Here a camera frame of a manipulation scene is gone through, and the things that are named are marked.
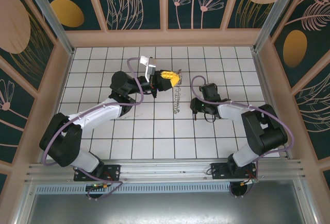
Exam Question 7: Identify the clear acrylic rod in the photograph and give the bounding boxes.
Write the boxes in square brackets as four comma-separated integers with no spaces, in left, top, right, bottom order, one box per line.
[21,0,76,56]

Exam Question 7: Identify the small green circuit board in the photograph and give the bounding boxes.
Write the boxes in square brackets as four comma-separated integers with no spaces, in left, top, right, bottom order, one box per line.
[86,182,110,191]

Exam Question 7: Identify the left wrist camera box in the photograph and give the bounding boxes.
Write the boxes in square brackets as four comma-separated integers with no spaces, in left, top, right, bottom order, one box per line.
[139,56,157,82]

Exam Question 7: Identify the aluminium side rail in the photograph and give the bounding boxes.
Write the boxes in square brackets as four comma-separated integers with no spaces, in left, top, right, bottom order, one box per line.
[251,50,291,161]

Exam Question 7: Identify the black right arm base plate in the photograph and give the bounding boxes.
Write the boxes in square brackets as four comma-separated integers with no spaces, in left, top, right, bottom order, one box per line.
[210,162,258,181]

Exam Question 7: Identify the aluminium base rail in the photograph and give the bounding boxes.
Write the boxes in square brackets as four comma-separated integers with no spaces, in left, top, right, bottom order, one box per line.
[24,159,307,183]

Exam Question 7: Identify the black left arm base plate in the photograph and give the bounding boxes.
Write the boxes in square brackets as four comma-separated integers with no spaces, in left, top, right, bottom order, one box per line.
[74,164,122,182]

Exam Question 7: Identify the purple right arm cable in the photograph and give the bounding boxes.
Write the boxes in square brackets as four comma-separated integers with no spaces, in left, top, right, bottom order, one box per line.
[190,76,295,199]

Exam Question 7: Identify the aluminium frame post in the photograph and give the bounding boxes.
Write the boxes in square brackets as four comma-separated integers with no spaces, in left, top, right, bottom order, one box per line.
[252,0,290,54]

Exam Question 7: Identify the slotted grey cable tray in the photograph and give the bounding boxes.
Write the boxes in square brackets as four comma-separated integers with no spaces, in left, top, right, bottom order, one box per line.
[35,184,233,195]

